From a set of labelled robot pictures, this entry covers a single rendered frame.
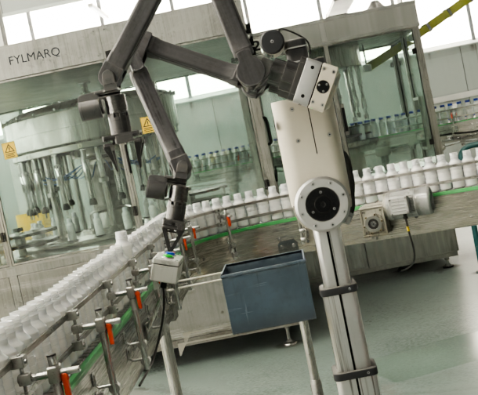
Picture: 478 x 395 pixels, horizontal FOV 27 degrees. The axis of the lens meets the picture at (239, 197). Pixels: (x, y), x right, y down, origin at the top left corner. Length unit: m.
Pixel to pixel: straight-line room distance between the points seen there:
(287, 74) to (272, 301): 1.17
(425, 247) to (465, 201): 3.94
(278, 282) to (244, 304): 0.15
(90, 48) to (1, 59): 0.60
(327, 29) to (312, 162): 5.71
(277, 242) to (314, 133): 2.10
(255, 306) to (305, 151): 0.94
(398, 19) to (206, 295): 3.16
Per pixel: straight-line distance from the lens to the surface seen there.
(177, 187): 2.96
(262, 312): 3.57
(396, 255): 8.54
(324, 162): 2.79
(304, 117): 2.77
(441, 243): 8.58
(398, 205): 4.52
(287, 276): 3.55
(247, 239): 4.80
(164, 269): 2.92
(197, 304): 6.63
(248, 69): 2.62
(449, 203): 4.65
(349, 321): 2.89
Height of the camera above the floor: 1.40
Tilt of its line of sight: 3 degrees down
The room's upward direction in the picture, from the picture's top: 11 degrees counter-clockwise
